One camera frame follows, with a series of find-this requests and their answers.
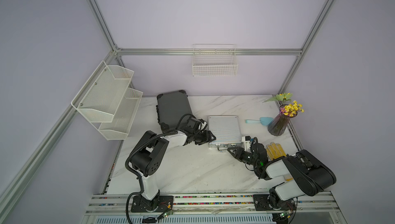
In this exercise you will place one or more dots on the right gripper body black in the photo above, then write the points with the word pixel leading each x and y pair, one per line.
pixel 247 156

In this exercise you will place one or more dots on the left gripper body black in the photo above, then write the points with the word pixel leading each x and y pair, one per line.
pixel 200 138

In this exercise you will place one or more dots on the silver aluminium poker case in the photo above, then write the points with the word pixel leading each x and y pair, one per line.
pixel 227 131

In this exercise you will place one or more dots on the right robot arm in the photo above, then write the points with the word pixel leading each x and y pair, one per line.
pixel 302 172

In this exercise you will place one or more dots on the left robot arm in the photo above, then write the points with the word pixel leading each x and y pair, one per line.
pixel 145 159

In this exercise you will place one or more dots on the dark grey poker case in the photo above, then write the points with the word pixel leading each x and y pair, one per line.
pixel 171 107

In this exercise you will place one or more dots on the yellow dotted work glove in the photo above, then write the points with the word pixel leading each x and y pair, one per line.
pixel 275 151

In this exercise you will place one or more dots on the teal plastic scoop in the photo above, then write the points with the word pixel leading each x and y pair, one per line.
pixel 265 121

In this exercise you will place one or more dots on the purple glass vase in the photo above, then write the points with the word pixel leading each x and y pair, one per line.
pixel 278 126

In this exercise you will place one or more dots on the yellow artificial flowers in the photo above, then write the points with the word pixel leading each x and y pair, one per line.
pixel 291 108

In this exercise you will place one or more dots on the white two-tier mesh shelf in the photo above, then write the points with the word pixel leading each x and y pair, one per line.
pixel 108 102

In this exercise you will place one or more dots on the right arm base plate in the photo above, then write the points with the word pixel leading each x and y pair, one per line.
pixel 266 202

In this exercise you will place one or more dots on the white wire wall basket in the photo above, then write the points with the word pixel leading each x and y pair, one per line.
pixel 214 60

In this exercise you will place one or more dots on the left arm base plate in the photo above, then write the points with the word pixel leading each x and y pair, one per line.
pixel 157 204

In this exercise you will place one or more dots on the aluminium frame rail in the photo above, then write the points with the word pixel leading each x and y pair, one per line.
pixel 222 203

